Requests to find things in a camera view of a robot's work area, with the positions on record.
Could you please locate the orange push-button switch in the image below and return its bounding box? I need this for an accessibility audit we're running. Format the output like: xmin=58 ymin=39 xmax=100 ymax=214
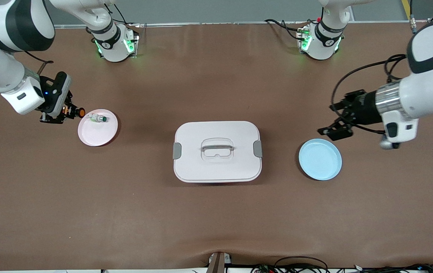
xmin=61 ymin=106 xmax=86 ymax=119

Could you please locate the pink round plate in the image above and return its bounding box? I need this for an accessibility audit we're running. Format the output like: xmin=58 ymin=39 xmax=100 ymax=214
xmin=77 ymin=109 xmax=119 ymax=147

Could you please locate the light blue round plate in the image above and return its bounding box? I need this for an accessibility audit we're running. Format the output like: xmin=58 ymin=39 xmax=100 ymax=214
xmin=298 ymin=138 xmax=343 ymax=181

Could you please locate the white lidded storage box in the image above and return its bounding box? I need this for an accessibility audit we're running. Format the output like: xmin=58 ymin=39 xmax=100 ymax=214
xmin=172 ymin=121 xmax=263 ymax=184

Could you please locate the brown table cover mat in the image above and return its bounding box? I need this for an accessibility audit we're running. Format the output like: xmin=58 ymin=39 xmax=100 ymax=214
xmin=0 ymin=22 xmax=433 ymax=270

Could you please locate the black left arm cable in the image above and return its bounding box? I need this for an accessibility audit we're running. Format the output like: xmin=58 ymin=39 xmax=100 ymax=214
xmin=330 ymin=55 xmax=408 ymax=114

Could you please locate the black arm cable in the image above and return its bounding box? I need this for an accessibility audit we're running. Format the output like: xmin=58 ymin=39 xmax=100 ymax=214
xmin=330 ymin=55 xmax=408 ymax=114
xmin=23 ymin=51 xmax=54 ymax=76

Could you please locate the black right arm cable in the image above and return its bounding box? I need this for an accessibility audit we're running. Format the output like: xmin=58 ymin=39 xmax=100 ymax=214
xmin=23 ymin=51 xmax=54 ymax=76

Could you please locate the black base cable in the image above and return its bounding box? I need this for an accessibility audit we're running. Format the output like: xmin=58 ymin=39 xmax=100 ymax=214
xmin=264 ymin=18 xmax=308 ymax=40

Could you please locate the black looped cable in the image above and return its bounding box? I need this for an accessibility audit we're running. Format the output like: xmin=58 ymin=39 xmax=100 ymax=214
xmin=273 ymin=256 xmax=329 ymax=273

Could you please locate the silver table edge rail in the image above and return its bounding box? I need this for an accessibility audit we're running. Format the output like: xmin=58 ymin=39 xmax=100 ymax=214
xmin=53 ymin=21 xmax=429 ymax=29

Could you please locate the black cable bundle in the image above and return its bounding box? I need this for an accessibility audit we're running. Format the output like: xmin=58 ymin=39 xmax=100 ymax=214
xmin=250 ymin=263 xmax=433 ymax=273

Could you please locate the camera mount post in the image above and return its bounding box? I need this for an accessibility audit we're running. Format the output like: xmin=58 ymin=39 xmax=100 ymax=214
xmin=207 ymin=251 xmax=233 ymax=273

